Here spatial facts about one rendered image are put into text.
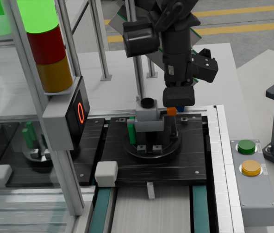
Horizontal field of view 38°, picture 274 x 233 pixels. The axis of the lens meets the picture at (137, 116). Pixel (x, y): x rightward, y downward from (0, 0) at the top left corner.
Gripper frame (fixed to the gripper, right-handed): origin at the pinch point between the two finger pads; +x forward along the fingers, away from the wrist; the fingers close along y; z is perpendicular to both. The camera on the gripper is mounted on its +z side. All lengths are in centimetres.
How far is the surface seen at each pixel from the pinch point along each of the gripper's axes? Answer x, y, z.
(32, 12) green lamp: -29.5, -21.6, -18.5
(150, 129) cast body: 6.3, -2.2, -7.1
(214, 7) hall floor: 109, 340, 32
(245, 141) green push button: 12.5, -0.5, 14.3
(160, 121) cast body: 4.4, -2.2, -4.6
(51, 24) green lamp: -27.1, -20.6, -16.7
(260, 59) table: 24, 59, 28
